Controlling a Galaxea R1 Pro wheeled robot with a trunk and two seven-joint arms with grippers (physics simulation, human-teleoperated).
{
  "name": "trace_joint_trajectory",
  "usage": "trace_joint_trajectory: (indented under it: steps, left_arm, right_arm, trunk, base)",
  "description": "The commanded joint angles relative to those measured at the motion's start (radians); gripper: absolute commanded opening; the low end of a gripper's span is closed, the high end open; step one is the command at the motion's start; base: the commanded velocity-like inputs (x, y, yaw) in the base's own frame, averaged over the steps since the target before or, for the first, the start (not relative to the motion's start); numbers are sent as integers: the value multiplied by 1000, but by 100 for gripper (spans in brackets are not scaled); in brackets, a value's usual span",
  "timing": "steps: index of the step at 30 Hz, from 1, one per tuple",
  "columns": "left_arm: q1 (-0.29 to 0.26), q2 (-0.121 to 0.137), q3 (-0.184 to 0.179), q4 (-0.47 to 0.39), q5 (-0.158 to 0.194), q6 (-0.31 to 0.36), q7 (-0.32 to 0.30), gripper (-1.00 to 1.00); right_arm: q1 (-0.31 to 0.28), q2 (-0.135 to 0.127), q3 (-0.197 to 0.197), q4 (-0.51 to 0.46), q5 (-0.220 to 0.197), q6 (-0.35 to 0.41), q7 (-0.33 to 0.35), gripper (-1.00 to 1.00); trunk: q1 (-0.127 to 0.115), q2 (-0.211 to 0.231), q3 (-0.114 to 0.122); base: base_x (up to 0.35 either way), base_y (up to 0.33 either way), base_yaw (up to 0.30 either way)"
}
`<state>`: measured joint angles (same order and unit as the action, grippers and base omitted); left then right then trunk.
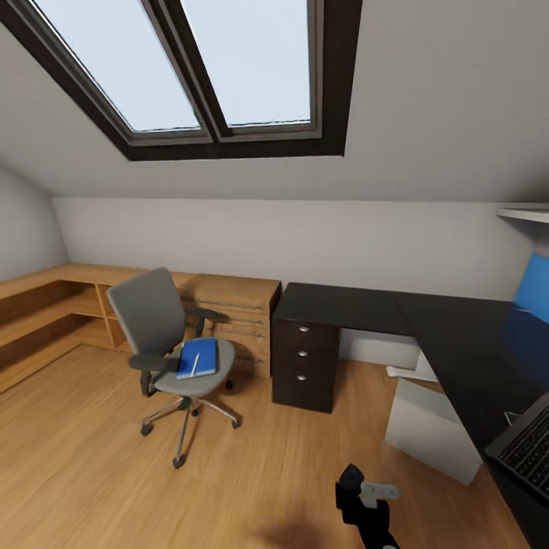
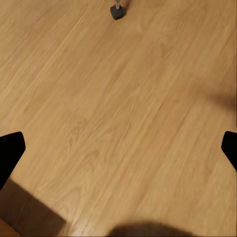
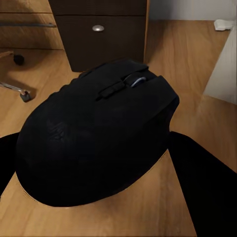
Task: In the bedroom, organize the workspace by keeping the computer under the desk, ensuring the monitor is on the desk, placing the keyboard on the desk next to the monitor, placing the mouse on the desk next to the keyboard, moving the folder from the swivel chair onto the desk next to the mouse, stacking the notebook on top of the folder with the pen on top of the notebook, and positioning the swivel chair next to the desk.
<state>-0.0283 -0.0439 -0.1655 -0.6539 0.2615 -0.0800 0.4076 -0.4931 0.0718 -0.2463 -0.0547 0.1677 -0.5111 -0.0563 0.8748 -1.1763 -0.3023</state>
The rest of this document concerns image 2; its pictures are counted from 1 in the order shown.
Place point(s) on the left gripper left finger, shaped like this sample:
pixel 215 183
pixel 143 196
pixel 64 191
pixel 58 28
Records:
pixel 12 147

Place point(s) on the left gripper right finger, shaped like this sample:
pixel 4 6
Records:
pixel 229 147

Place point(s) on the swivel chair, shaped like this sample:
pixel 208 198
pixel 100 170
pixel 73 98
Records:
pixel 116 10

